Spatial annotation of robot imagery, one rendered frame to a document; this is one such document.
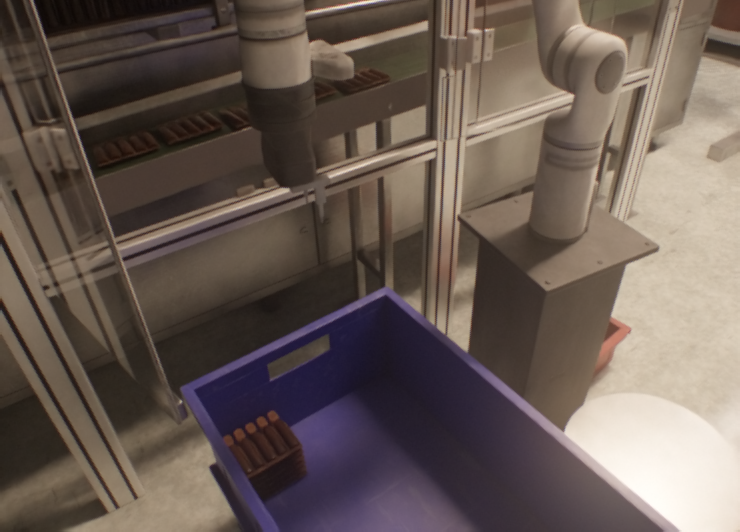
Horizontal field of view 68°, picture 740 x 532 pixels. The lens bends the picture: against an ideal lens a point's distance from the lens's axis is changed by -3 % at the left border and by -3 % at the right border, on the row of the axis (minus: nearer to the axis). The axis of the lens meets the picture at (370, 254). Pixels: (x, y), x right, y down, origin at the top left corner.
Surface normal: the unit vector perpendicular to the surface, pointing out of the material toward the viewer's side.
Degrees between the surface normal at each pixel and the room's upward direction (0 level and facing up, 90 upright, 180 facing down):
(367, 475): 0
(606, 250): 0
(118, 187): 90
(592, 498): 90
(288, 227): 90
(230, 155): 90
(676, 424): 0
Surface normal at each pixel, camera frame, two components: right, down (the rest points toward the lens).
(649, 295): -0.04, -0.80
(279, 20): 0.39, 0.54
